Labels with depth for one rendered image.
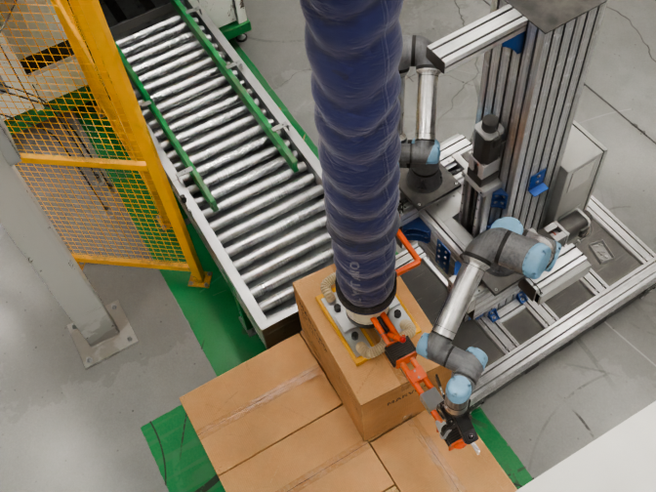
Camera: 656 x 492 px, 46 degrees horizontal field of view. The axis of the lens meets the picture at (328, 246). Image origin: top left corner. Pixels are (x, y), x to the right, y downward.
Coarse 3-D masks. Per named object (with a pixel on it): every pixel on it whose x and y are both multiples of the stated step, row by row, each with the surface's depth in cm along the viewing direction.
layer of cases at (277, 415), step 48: (240, 384) 337; (288, 384) 336; (240, 432) 325; (288, 432) 324; (336, 432) 322; (384, 432) 321; (432, 432) 319; (240, 480) 314; (288, 480) 313; (336, 480) 311; (384, 480) 310; (432, 480) 309; (480, 480) 307
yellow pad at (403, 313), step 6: (396, 294) 308; (402, 306) 305; (390, 312) 303; (396, 312) 300; (402, 312) 303; (408, 312) 303; (390, 318) 302; (396, 318) 302; (402, 318) 301; (408, 318) 301; (396, 324) 300; (414, 324) 300; (396, 330) 299; (402, 330) 299; (420, 330) 299
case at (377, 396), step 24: (312, 288) 314; (312, 312) 308; (312, 336) 327; (336, 336) 302; (336, 360) 296; (384, 360) 295; (336, 384) 322; (360, 384) 290; (384, 384) 290; (408, 384) 291; (432, 384) 304; (360, 408) 289; (384, 408) 299; (408, 408) 313; (360, 432) 316
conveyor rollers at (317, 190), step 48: (192, 48) 459; (192, 96) 437; (192, 144) 415; (288, 144) 411; (192, 192) 399; (240, 192) 394; (288, 192) 394; (240, 240) 379; (288, 240) 377; (288, 288) 362
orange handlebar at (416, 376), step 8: (400, 232) 309; (400, 240) 309; (408, 248) 305; (416, 256) 303; (408, 264) 301; (416, 264) 301; (400, 272) 300; (384, 312) 290; (376, 320) 289; (384, 320) 289; (376, 328) 288; (392, 328) 286; (384, 336) 285; (416, 360) 279; (408, 368) 278; (416, 368) 277; (408, 376) 275; (416, 376) 275; (424, 376) 275; (416, 384) 274; (432, 416) 268; (456, 448) 262
